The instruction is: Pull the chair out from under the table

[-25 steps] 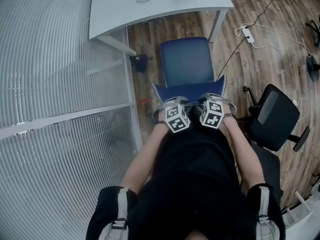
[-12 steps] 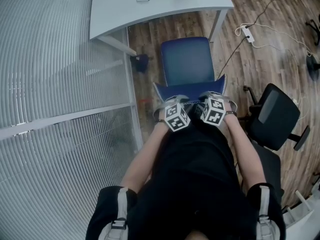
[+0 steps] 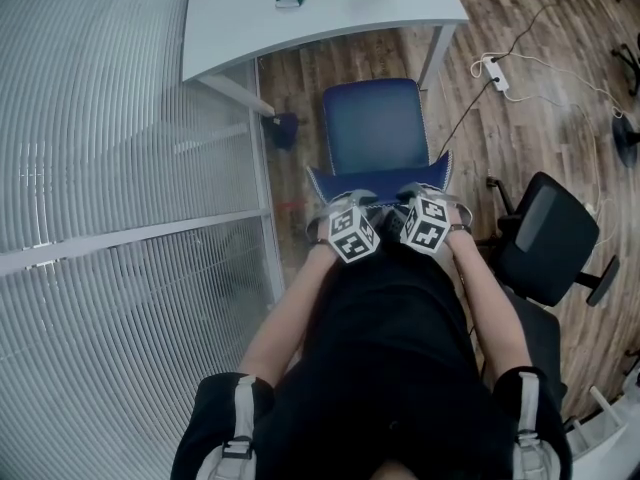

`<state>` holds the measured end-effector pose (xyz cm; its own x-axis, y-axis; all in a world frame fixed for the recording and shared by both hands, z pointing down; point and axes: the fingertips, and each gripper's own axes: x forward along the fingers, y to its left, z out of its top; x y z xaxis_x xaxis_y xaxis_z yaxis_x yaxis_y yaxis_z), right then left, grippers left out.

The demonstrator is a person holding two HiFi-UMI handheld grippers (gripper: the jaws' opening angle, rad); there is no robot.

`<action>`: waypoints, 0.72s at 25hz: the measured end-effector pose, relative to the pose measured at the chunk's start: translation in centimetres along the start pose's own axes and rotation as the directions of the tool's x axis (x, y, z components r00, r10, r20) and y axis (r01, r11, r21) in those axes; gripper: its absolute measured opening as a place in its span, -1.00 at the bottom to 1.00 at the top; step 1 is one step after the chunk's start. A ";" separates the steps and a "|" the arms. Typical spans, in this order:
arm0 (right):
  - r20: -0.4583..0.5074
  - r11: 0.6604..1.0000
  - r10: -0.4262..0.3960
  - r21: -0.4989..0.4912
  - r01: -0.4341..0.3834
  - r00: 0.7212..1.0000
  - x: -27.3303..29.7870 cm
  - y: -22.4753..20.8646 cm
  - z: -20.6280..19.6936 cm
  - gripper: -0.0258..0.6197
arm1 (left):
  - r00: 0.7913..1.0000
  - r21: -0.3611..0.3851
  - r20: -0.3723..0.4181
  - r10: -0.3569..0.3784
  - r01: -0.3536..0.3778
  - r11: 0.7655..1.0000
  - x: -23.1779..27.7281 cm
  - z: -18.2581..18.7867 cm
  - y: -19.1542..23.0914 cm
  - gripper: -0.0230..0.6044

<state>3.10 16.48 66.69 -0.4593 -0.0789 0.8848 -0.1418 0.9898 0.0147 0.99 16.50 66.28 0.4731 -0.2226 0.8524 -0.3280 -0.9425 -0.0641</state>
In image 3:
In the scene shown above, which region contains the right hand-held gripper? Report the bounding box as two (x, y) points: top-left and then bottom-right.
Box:
(396, 181), (474, 257)

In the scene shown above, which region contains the black round fan base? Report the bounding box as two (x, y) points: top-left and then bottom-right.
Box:
(611, 114), (640, 170)

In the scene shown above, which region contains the dark blue bag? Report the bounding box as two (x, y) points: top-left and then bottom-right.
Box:
(264, 112), (301, 151)

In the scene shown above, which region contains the black office chair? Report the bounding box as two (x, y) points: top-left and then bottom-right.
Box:
(483, 170), (622, 309)

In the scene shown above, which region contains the grey shoulder strap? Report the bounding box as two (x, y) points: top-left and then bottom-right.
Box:
(511, 370), (561, 480)
(195, 373), (257, 480)

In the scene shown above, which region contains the person's black shirt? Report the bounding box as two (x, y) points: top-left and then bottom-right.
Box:
(171, 206), (574, 480)

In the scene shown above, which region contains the white power strip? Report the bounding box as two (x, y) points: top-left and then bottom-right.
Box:
(481, 56), (512, 95)

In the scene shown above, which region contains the black power cable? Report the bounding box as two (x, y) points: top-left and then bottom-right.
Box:
(437, 1), (561, 155)

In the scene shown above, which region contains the black swivel chair base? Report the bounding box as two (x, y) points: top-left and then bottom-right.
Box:
(610, 41), (640, 95)

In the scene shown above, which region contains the white power cable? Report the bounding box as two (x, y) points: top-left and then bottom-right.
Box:
(469, 51), (632, 249)

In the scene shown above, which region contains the white table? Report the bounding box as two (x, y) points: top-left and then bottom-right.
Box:
(180, 0), (471, 119)

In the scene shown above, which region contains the blue padded chair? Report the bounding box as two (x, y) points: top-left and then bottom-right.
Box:
(305, 78), (455, 210)

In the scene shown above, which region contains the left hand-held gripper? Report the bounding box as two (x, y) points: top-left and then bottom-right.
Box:
(305, 189), (383, 266)

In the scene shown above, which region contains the frosted glass partition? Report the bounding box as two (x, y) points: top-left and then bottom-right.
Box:
(0, 0), (287, 480)

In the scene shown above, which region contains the dark grey seat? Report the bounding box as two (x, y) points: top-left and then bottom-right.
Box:
(498, 285), (568, 422)

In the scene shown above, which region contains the person's left forearm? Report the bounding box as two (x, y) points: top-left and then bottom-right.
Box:
(238, 237), (347, 387)

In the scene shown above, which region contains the person's right forearm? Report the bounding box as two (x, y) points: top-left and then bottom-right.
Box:
(446, 226), (534, 387)

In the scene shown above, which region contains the person's black perforated shoe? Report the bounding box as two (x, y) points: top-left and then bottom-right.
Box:
(381, 206), (409, 245)

